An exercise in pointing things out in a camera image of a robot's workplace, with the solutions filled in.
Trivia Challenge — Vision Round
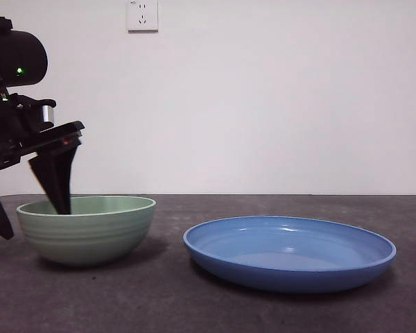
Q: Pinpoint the green ribbed bowl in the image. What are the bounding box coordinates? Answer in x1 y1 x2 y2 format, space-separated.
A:
16 196 157 267

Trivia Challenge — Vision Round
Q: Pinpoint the blue plate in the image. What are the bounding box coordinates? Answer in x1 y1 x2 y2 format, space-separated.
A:
182 215 398 294

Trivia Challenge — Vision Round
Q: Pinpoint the wrist camera with silver ring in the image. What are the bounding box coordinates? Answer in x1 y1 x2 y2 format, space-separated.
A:
10 93 58 135

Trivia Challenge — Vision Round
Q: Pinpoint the white wall power outlet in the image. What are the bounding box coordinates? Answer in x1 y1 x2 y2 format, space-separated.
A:
127 0 159 34

